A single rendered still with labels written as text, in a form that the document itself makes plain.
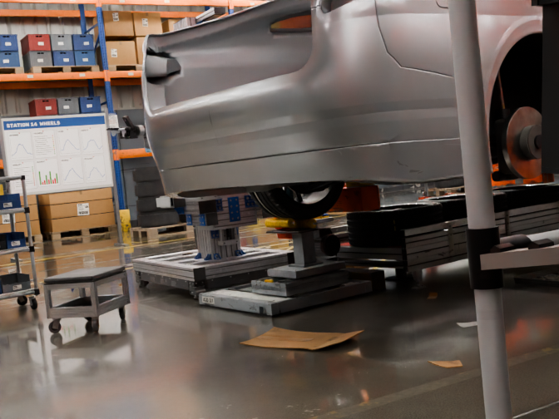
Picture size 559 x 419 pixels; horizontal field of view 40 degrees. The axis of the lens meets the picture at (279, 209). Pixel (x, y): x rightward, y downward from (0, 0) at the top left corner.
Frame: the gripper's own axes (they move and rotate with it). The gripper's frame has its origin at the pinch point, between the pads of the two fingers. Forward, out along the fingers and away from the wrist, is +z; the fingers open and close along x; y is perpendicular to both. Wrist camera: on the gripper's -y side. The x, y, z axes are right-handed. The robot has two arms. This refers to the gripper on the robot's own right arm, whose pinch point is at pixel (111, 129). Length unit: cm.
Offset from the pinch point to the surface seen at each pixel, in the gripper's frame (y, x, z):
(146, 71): -35, -114, 50
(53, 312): 106, -37, 69
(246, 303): 103, -116, -15
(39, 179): 90, 501, -204
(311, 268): 83, -137, -51
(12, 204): 57, 85, 33
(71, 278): 85, -47, 62
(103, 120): 14, 488, -298
